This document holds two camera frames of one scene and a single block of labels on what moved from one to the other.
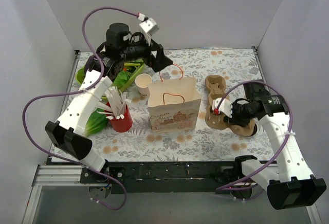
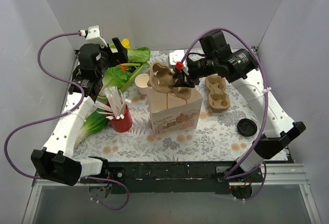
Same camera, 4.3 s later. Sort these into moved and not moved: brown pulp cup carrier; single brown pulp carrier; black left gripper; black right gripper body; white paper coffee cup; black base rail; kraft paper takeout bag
Moved: single brown pulp carrier; black left gripper; black right gripper body
Not moved: brown pulp cup carrier; white paper coffee cup; kraft paper takeout bag; black base rail
